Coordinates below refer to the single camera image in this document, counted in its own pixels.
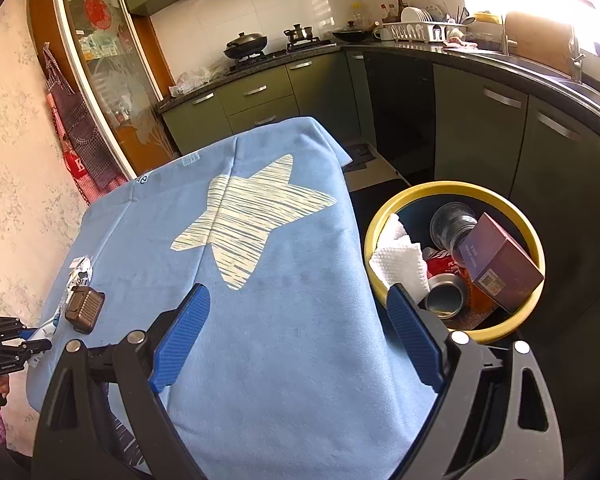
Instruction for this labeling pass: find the wooden glass door cabinet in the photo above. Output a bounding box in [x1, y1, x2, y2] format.
[27, 0, 181, 181]

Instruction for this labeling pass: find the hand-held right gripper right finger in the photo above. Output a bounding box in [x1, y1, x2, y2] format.
[386, 283, 566, 480]

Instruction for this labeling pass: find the red checked apron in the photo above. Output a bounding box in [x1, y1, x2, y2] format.
[42, 42, 131, 206]

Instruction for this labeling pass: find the row of sauce bottles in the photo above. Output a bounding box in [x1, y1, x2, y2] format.
[380, 0, 407, 24]

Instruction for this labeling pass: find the green door cabinet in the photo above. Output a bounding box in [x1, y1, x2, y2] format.
[432, 62, 600, 341]

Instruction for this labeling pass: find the blue star print cloth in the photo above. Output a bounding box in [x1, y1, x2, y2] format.
[26, 116, 443, 480]

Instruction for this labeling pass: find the clear plastic bag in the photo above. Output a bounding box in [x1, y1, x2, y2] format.
[169, 67, 216, 97]

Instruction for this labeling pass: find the clear plastic cup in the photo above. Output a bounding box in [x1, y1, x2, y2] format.
[430, 201, 479, 263]

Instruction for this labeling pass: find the stack of white plates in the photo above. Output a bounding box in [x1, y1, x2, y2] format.
[400, 6, 436, 26]

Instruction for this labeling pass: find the white dish rack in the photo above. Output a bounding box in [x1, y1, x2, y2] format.
[382, 21, 468, 42]

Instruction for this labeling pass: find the yellow rim trash bin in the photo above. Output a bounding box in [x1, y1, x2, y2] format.
[364, 180, 547, 345]

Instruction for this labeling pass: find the steel kitchen sink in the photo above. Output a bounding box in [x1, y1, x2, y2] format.
[555, 74, 600, 113]

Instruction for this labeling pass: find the black frying pan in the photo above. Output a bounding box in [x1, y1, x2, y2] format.
[331, 21, 376, 43]

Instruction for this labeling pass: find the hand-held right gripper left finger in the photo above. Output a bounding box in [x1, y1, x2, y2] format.
[32, 282, 212, 480]

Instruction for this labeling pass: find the black wok with lid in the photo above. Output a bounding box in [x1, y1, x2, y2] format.
[223, 31, 270, 60]

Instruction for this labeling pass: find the crumpled silver wrapper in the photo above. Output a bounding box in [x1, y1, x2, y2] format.
[67, 255, 95, 288]

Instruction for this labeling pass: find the steel sink faucet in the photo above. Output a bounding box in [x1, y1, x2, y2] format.
[566, 25, 584, 83]

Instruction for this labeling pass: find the black gas stove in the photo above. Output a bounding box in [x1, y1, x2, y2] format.
[227, 39, 341, 72]

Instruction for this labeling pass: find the green drawer cabinet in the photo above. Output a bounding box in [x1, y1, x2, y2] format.
[160, 52, 365, 161]

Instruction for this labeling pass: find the white paper wrapper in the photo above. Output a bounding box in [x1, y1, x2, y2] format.
[30, 310, 66, 356]

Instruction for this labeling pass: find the purple cardboard box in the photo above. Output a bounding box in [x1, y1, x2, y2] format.
[457, 211, 546, 313]

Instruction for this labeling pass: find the white paper towel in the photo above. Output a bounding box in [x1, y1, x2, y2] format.
[369, 213, 431, 306]

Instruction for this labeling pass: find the small brown case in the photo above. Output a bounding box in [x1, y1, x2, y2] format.
[64, 287, 106, 335]

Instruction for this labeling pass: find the red drink can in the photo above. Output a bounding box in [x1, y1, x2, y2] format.
[422, 252, 473, 321]

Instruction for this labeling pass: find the dark cabinet front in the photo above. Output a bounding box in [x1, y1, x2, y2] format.
[362, 52, 436, 163]

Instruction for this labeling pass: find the wooden cutting board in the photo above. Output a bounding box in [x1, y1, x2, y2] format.
[505, 10, 579, 75]

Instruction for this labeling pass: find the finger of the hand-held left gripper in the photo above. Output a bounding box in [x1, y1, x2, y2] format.
[0, 316, 37, 341]
[11, 339, 53, 362]

